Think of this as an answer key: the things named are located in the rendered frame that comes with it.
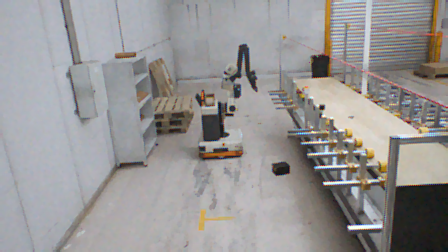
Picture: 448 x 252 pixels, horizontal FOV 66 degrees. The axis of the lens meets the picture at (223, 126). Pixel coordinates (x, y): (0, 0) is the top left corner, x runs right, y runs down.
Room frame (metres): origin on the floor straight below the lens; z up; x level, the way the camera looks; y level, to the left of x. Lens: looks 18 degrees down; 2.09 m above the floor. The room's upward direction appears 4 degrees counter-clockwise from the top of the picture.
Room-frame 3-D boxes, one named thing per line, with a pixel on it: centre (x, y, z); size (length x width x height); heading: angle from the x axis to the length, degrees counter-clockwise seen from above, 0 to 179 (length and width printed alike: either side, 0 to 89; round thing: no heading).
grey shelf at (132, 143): (5.19, 1.38, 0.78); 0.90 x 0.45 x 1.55; 178
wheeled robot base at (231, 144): (5.10, 0.05, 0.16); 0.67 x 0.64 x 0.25; 88
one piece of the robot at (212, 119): (5.10, 0.14, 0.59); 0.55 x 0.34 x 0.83; 178
